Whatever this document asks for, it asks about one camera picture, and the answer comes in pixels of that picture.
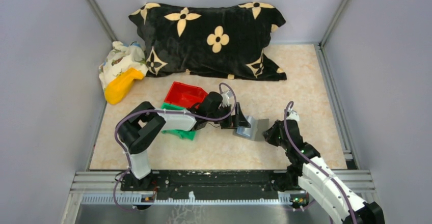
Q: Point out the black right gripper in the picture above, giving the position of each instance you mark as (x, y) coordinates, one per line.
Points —
(270, 134)

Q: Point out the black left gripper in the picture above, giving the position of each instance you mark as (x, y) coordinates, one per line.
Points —
(237, 120)

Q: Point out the green plastic bin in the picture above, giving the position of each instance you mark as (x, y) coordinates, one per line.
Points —
(179, 133)

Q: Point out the red plastic bin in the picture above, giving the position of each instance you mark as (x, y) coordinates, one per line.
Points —
(184, 95)

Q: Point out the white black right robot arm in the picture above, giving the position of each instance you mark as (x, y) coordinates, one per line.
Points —
(308, 171)

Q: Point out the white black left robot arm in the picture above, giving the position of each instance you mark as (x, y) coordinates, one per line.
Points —
(136, 132)

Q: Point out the black floral pillow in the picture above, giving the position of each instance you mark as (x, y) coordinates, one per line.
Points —
(226, 42)

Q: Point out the yellow and white cloth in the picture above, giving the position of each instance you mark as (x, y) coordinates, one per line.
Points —
(123, 65)

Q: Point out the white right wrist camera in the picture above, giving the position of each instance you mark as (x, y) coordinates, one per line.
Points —
(293, 115)

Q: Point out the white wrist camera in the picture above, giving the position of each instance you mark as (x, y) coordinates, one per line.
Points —
(228, 99)
(293, 115)

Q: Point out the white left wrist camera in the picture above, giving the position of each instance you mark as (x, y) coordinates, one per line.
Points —
(228, 99)

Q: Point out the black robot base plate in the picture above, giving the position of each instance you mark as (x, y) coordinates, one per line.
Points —
(215, 186)

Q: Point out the aluminium frame rail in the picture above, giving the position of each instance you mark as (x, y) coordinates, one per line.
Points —
(100, 187)

